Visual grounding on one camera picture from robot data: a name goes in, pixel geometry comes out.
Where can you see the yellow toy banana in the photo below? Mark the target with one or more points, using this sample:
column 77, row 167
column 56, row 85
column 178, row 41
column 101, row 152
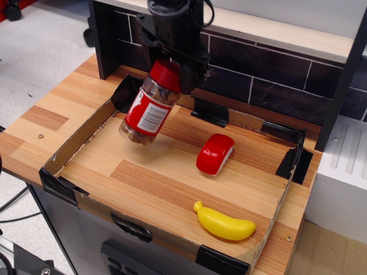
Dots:
column 223, row 226

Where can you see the cardboard fence with black tape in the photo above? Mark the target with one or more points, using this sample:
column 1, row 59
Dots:
column 149, row 192

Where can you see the black shelf with brick backsplash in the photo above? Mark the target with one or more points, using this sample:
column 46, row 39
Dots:
column 286, row 74

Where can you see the red and white toy sushi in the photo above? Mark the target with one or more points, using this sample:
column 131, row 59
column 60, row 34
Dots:
column 214, row 153

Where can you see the red-lidded spice bottle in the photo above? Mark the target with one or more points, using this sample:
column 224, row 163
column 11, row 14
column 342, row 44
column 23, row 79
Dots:
column 156, row 98

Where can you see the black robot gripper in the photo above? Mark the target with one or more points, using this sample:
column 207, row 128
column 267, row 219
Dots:
column 176, row 36

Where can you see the black chair caster wheel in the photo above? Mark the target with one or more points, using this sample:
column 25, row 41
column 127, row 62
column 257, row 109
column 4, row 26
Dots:
column 88, row 34

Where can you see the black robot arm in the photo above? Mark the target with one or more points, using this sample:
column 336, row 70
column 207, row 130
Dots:
column 172, row 6

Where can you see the black metal bracket with bolt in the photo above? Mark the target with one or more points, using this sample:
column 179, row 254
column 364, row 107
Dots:
column 16, row 260

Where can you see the white aluminium rail block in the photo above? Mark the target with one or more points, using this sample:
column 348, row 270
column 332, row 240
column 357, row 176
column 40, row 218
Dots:
column 338, row 197

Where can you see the grey cabinet with black panel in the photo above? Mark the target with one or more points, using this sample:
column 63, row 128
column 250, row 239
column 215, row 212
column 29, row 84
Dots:
column 96, row 246

